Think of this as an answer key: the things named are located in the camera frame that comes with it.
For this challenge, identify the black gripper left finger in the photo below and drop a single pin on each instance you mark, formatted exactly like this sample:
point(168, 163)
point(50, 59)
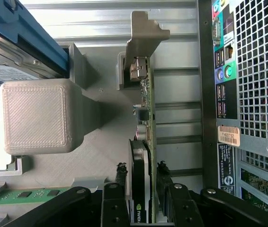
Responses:
point(111, 203)

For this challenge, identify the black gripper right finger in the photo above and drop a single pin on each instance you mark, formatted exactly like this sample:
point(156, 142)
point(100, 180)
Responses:
point(183, 203)

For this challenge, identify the orange barcode sticker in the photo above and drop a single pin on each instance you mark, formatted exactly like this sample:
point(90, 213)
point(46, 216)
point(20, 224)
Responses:
point(228, 136)

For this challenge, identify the green ram stick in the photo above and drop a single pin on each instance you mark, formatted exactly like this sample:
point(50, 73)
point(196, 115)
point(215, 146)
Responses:
point(22, 195)

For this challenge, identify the grey 3d-printed parts rack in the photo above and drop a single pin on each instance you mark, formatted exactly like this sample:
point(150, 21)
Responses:
point(60, 113)

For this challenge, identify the grey pc case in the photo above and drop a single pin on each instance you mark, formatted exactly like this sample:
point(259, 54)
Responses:
point(243, 101)

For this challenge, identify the hard disk in blue carrier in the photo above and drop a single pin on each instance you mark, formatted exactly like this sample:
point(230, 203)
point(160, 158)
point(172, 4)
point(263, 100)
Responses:
point(18, 45)

